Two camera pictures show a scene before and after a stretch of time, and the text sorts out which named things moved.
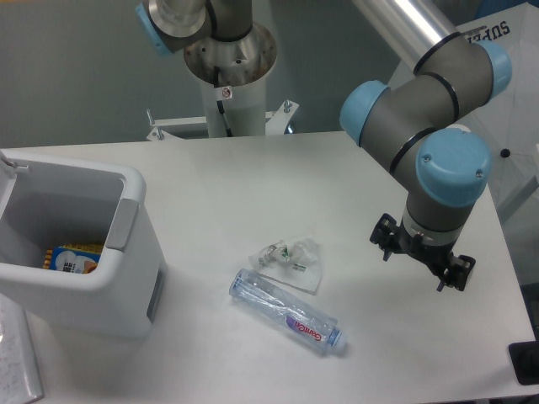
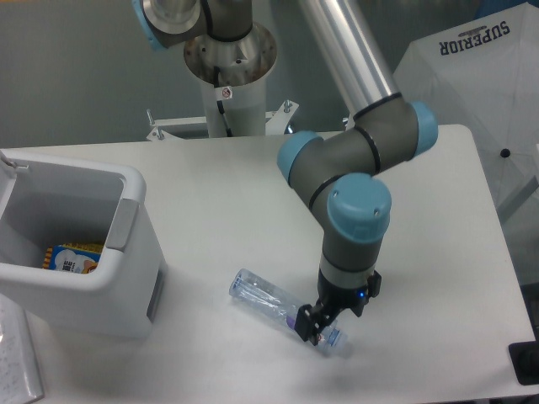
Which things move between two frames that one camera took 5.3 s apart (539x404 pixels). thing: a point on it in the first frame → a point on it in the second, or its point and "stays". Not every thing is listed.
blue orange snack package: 77,258 stays
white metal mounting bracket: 277,123 stays
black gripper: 434,255 → 330,300
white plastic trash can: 47,202 stays
